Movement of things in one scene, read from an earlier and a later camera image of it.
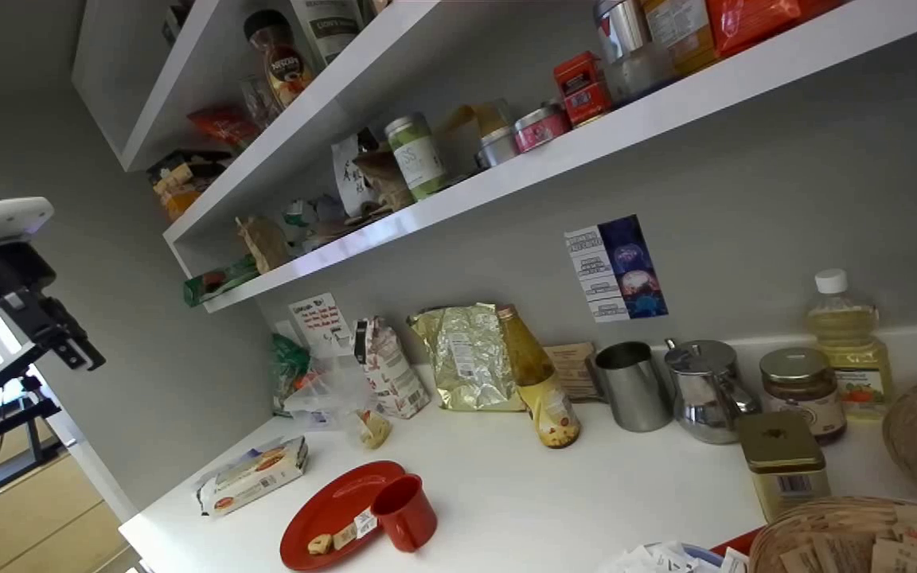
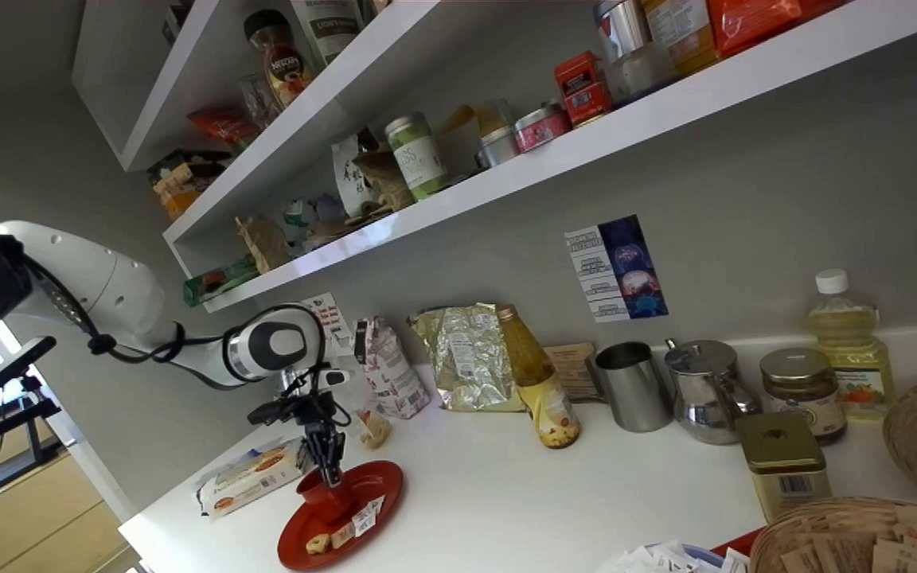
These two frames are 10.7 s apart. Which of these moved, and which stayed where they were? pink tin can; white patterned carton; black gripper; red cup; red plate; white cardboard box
Moved: black gripper; red cup
Stayed: pink tin can; white patterned carton; white cardboard box; red plate
